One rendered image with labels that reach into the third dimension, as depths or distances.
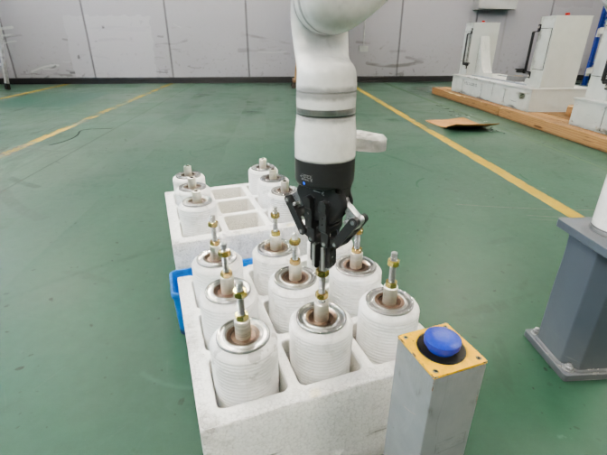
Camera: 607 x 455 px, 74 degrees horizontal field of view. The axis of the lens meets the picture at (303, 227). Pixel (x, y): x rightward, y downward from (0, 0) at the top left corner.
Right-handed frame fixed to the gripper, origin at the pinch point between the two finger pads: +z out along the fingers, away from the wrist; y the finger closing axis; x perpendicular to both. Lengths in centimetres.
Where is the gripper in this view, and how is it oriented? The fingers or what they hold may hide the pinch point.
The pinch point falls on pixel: (322, 255)
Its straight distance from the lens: 56.0
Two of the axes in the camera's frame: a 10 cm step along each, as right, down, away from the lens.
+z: 0.0, 9.1, 4.3
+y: 7.2, 2.9, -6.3
